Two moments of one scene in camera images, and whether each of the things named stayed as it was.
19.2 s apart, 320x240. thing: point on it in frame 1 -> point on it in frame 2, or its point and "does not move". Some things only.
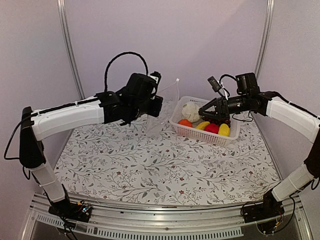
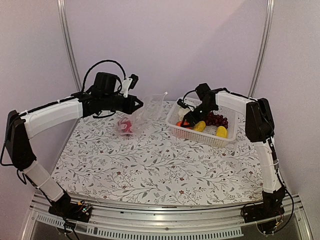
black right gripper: (222, 106) -> (188, 119)
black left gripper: (155, 110) -> (130, 108)
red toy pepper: (213, 128) -> (125, 126)
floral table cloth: (123, 164) does not move
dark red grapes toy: (219, 121) does not move
